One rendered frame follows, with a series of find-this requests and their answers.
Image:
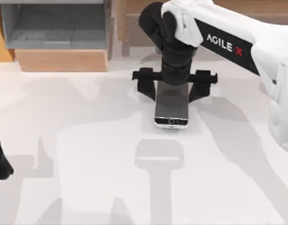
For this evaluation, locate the black and silver smartphone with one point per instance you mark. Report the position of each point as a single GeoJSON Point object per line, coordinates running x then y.
{"type": "Point", "coordinates": [171, 107]}

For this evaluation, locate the pale wooden drawer front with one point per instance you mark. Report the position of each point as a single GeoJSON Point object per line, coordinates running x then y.
{"type": "Point", "coordinates": [59, 59]}

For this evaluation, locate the grey pierced drawer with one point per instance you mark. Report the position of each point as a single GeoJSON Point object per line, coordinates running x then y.
{"type": "Point", "coordinates": [57, 25]}

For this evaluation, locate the orange wooden cupboard side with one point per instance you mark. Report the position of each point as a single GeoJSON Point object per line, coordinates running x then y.
{"type": "Point", "coordinates": [1, 35]}

